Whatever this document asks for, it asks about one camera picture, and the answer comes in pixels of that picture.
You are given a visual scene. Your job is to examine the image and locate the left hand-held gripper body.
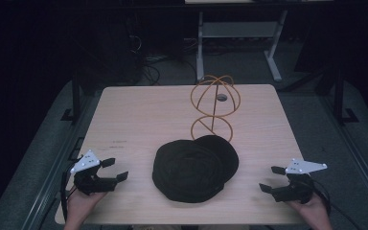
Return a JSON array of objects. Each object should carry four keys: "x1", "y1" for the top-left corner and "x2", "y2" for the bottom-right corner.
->
[{"x1": 69, "y1": 149, "x2": 105, "y2": 196}]

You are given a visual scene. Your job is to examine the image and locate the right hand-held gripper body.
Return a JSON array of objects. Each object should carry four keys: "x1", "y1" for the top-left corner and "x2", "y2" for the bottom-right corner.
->
[{"x1": 285, "y1": 158, "x2": 329, "y2": 205}]

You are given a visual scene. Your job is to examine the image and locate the black cap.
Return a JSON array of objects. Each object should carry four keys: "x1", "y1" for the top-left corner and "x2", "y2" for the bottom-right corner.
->
[{"x1": 151, "y1": 134, "x2": 241, "y2": 204}]

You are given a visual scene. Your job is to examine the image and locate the orange wire hat stand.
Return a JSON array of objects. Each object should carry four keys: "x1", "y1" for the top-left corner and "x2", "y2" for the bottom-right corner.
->
[{"x1": 189, "y1": 74, "x2": 242, "y2": 144}]

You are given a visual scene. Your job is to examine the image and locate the person's right hand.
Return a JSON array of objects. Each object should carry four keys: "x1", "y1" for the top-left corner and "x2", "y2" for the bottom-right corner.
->
[{"x1": 287, "y1": 193, "x2": 331, "y2": 227}]

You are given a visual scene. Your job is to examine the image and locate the person's left hand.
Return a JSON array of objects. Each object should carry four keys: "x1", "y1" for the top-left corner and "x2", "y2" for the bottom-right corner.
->
[{"x1": 66, "y1": 190, "x2": 108, "y2": 226}]

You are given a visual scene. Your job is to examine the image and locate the black metal stand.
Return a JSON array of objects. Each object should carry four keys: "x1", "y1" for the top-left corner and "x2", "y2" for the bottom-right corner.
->
[
  {"x1": 332, "y1": 65, "x2": 360, "y2": 127},
  {"x1": 60, "y1": 68, "x2": 82, "y2": 124}
]

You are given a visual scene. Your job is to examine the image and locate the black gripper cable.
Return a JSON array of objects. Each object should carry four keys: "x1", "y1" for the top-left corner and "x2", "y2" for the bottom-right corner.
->
[
  {"x1": 59, "y1": 161, "x2": 79, "y2": 223},
  {"x1": 311, "y1": 179, "x2": 363, "y2": 230}
]

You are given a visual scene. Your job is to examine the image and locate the grey metal rail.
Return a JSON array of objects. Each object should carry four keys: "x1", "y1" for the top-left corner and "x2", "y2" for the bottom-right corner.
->
[
  {"x1": 319, "y1": 95, "x2": 368, "y2": 214},
  {"x1": 20, "y1": 95, "x2": 94, "y2": 230}
]

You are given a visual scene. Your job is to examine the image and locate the tangled floor cables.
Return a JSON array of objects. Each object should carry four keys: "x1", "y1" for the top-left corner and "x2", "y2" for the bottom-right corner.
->
[{"x1": 142, "y1": 53, "x2": 171, "y2": 86}]

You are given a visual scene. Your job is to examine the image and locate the white metal desk frame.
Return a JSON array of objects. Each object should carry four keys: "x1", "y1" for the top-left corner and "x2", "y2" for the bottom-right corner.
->
[{"x1": 195, "y1": 9, "x2": 289, "y2": 83}]

